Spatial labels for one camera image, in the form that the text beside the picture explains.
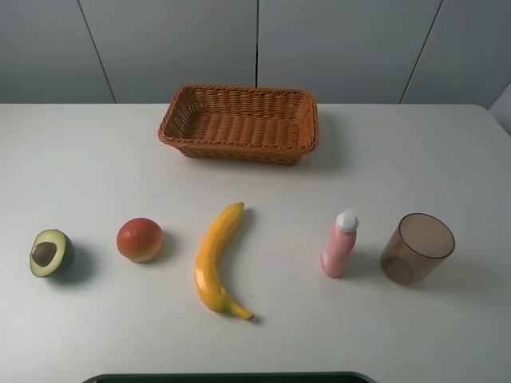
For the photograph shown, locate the yellow banana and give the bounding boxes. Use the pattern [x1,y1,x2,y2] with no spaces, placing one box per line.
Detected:
[194,202,255,321]

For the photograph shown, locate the brown wicker basket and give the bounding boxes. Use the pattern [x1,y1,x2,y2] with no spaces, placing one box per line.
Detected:
[158,85,319,166]

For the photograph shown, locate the pink bottle white cap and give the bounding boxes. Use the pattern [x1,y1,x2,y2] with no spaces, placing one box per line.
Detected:
[320,208,358,278]

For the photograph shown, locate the red orange peach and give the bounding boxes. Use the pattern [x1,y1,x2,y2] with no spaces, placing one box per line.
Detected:
[117,218,164,263]

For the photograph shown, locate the brown translucent plastic cup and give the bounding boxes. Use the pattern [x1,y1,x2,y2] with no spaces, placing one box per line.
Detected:
[380,213,456,286]

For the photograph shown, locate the black tray edge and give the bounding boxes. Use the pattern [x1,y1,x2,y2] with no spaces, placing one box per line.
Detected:
[85,372,374,383]

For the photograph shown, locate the halved avocado with pit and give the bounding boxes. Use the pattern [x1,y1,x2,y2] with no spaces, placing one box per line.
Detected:
[30,229,75,278]

